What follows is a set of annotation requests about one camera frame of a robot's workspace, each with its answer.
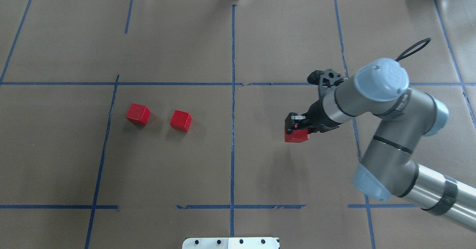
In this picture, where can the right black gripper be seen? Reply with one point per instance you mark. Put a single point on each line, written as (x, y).
(318, 117)

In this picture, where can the red block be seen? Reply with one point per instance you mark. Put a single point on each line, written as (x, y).
(138, 114)
(181, 120)
(297, 136)

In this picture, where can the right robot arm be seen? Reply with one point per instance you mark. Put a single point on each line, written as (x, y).
(386, 169)

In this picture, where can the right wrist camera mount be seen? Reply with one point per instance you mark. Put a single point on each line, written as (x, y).
(325, 80)

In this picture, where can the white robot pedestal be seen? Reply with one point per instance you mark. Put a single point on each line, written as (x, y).
(231, 243)

